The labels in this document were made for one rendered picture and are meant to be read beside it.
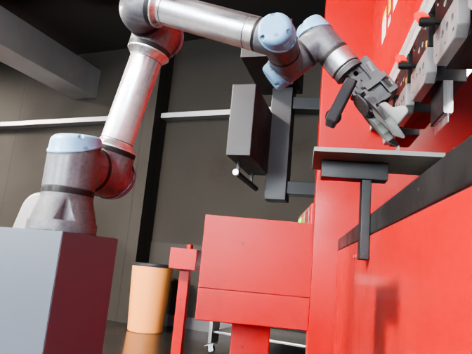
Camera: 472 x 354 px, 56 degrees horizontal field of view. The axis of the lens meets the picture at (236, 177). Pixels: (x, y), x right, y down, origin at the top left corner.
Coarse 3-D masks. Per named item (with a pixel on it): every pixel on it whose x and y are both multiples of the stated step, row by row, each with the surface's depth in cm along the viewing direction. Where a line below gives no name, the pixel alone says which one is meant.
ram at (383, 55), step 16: (384, 0) 169; (400, 0) 136; (416, 0) 115; (432, 0) 99; (400, 16) 135; (400, 32) 133; (416, 32) 113; (384, 48) 162; (400, 48) 132; (384, 64) 160
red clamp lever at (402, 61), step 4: (396, 56) 115; (400, 56) 114; (404, 56) 114; (396, 60) 115; (400, 60) 112; (404, 60) 111; (400, 64) 109; (404, 64) 109; (408, 64) 108; (412, 64) 109; (416, 64) 109; (400, 68) 109; (404, 68) 109; (408, 68) 109
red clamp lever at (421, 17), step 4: (416, 12) 97; (420, 12) 96; (424, 12) 96; (416, 16) 95; (420, 16) 93; (424, 16) 92; (428, 16) 92; (420, 20) 90; (424, 20) 89; (428, 20) 89; (432, 20) 89; (436, 20) 89; (440, 20) 89; (420, 24) 90; (424, 24) 90; (428, 24) 89; (432, 24) 89; (436, 24) 90
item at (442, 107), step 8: (448, 80) 97; (440, 88) 99; (448, 88) 97; (432, 96) 105; (440, 96) 98; (448, 96) 96; (432, 104) 105; (440, 104) 98; (448, 104) 96; (432, 112) 104; (440, 112) 98; (448, 112) 96; (432, 120) 104; (440, 120) 100; (448, 120) 95; (440, 128) 100
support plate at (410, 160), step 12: (324, 156) 98; (336, 156) 97; (348, 156) 96; (360, 156) 95; (372, 156) 94; (384, 156) 93; (396, 156) 92; (408, 156) 91; (420, 156) 91; (432, 156) 90; (444, 156) 90; (312, 168) 110; (396, 168) 102; (408, 168) 101; (420, 168) 100
